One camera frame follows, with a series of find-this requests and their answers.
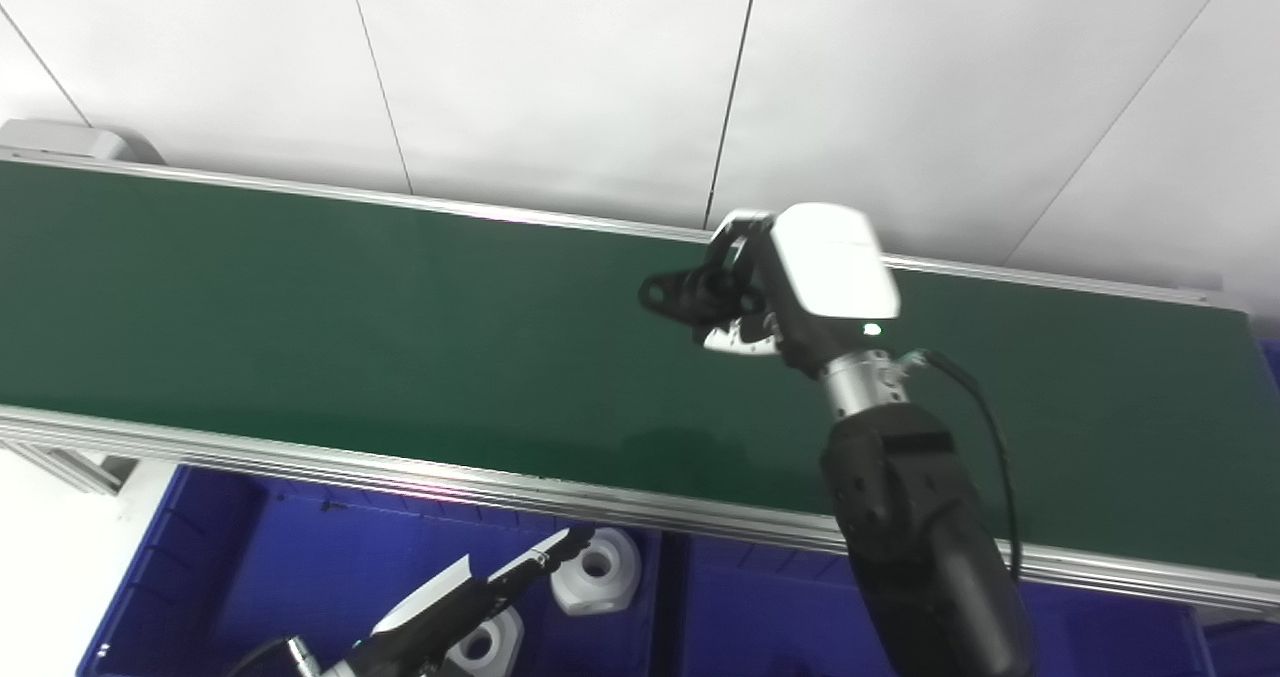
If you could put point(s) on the aluminium conveyor support leg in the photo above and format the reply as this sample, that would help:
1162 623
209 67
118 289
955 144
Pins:
70 467

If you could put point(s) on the grey conveyor motor housing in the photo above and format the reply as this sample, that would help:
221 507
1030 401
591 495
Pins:
70 140

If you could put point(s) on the black flange part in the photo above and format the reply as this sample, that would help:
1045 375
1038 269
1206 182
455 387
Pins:
690 292

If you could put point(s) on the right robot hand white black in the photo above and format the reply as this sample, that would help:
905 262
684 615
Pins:
830 277

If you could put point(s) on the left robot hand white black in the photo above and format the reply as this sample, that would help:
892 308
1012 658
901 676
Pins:
440 607

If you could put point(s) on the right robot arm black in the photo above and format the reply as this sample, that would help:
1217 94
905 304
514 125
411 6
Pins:
920 537

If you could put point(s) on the blue plastic bin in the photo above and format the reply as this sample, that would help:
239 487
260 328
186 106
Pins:
780 617
1270 357
280 567

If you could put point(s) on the green conveyor belt aluminium frame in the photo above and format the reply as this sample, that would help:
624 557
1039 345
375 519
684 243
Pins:
350 327

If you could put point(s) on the white hexagonal nut part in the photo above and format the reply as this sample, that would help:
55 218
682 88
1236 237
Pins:
490 647
597 570

